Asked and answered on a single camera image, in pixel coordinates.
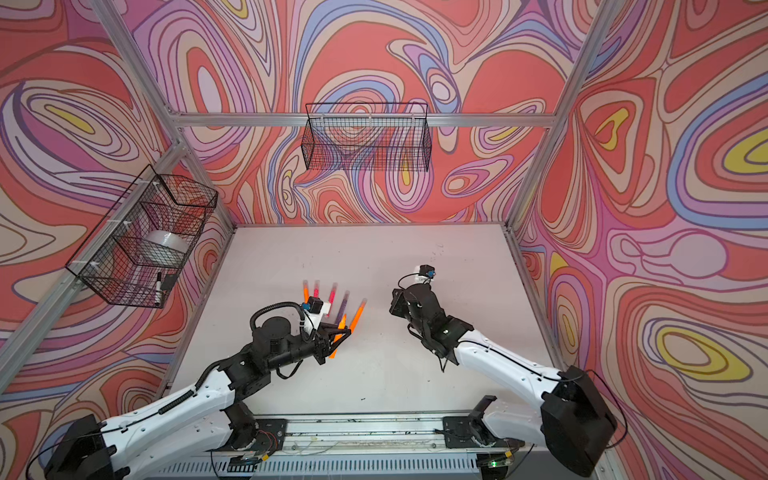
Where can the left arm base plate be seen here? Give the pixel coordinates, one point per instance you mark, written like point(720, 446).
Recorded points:
point(262, 435)

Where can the black wire basket left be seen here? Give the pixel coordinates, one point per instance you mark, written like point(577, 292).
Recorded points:
point(152, 227)

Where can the black wire basket back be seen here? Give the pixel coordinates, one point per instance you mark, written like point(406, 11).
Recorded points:
point(367, 136)

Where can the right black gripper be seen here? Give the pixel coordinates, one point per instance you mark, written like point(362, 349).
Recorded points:
point(399, 301)

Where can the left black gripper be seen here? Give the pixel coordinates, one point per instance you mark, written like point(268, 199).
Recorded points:
point(324, 346)

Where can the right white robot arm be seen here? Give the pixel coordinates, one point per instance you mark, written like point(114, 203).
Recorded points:
point(565, 411)

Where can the aluminium front rail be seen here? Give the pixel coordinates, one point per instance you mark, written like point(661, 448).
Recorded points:
point(409, 431)

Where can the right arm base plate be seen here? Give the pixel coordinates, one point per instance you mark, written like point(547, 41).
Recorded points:
point(461, 432)

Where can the purple pen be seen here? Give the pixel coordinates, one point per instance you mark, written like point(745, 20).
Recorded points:
point(342, 307)

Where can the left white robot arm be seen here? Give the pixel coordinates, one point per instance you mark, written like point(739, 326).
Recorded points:
point(206, 415)

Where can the black wire basket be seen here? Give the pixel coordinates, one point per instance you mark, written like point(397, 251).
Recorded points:
point(367, 136)
point(152, 227)

